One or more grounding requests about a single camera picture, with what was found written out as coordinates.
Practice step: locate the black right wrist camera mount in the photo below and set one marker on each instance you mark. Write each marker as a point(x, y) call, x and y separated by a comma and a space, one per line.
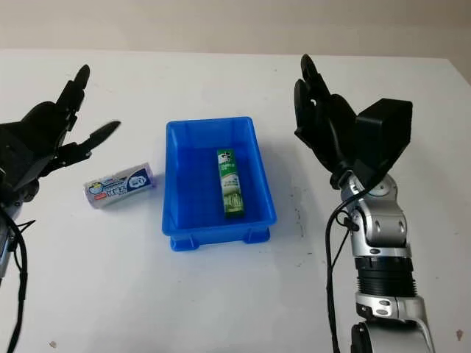
point(386, 132)

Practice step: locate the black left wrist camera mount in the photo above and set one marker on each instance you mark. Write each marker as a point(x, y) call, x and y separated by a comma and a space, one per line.
point(7, 154)

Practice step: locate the blue plastic tray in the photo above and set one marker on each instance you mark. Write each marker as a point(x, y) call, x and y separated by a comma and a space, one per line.
point(217, 184)

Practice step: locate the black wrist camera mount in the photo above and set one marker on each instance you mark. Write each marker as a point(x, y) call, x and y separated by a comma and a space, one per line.
point(386, 132)
point(7, 154)

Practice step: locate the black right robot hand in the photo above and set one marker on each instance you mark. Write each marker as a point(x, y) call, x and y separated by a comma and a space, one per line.
point(324, 121)

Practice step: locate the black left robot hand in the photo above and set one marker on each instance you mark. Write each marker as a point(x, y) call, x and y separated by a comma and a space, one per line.
point(40, 128)

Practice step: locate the green toothpaste box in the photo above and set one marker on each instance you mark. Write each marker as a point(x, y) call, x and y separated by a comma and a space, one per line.
point(231, 184)

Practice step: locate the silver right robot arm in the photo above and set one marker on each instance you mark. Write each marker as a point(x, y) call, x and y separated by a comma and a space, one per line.
point(386, 257)

